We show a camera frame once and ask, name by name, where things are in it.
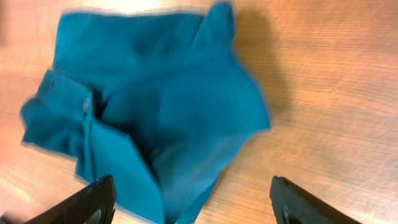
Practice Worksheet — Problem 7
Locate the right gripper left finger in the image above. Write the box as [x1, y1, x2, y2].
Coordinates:
[25, 175, 116, 224]

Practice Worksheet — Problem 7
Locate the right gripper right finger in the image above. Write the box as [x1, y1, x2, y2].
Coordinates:
[270, 176, 360, 224]

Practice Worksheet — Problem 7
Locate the dark blue t-shirt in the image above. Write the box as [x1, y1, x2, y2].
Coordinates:
[21, 2, 270, 223]

